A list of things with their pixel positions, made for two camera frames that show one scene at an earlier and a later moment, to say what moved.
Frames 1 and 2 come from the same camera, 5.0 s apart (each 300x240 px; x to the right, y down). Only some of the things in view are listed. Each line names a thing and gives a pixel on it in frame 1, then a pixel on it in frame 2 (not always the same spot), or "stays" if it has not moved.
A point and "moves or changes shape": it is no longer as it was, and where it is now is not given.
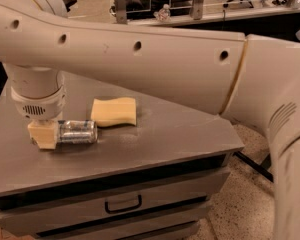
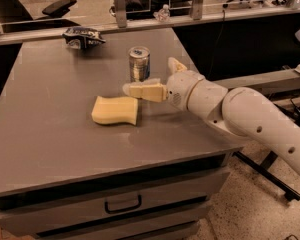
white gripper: (39, 108) → (180, 88)
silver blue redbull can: (78, 131) moves or changes shape
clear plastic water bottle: (163, 14) stays
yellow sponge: (121, 110) stays
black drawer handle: (123, 209) stays
